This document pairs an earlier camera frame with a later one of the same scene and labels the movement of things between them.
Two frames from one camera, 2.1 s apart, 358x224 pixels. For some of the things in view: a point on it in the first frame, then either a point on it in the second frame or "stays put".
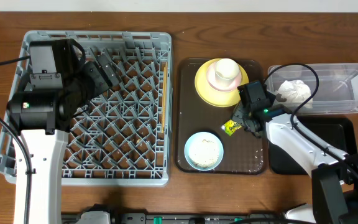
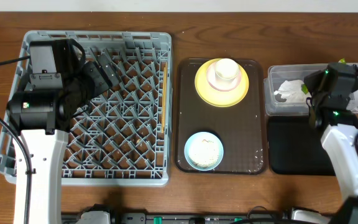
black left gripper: [89, 76] stays put
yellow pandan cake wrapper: [230, 126] to [304, 88]
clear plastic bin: [343, 88] stays put
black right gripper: [243, 116] to [313, 101]
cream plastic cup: [226, 70] stays put
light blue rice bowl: [204, 150] stays put
